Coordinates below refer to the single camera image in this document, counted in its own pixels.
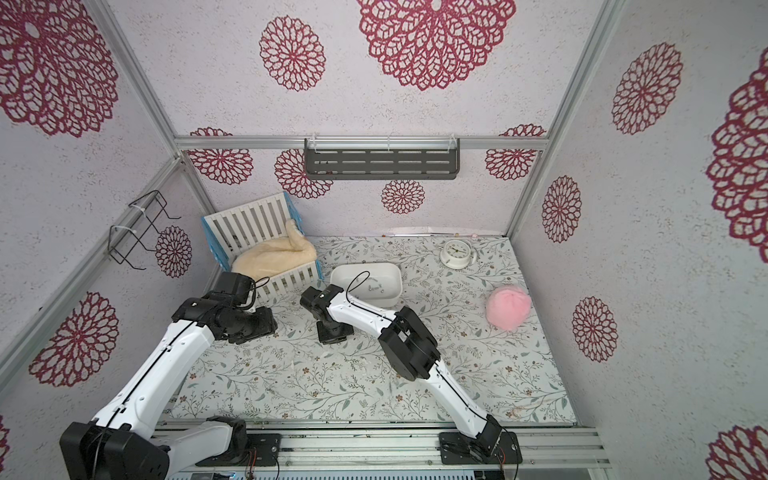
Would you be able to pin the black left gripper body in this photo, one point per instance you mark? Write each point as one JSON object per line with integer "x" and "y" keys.
{"x": 250, "y": 325}

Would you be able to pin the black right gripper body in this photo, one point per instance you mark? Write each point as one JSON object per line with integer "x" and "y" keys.
{"x": 333, "y": 330}

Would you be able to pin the white plastic storage box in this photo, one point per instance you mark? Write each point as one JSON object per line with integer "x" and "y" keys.
{"x": 352, "y": 275}

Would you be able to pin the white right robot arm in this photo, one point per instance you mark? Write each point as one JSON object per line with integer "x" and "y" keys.
{"x": 412, "y": 351}

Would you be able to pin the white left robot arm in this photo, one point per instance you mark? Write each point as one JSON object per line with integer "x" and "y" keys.
{"x": 119, "y": 443}

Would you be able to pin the silver screw in box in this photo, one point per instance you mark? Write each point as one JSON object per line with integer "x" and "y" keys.
{"x": 372, "y": 288}

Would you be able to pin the beige plush cloth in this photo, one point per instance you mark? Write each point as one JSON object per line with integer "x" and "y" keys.
{"x": 276, "y": 256}

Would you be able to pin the white slatted blue basket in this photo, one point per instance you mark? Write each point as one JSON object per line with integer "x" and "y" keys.
{"x": 232, "y": 232}

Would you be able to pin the white alarm clock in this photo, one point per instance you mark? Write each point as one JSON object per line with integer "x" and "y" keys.
{"x": 457, "y": 254}

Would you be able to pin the black wire wall rack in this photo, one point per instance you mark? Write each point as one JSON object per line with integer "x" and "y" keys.
{"x": 123, "y": 240}

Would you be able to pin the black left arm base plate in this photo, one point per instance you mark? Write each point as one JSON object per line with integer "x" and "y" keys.
{"x": 247, "y": 450}

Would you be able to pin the dark grey wall shelf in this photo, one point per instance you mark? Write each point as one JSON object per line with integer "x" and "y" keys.
{"x": 363, "y": 162}

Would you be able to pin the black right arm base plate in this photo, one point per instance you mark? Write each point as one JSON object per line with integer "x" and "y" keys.
{"x": 458, "y": 449}

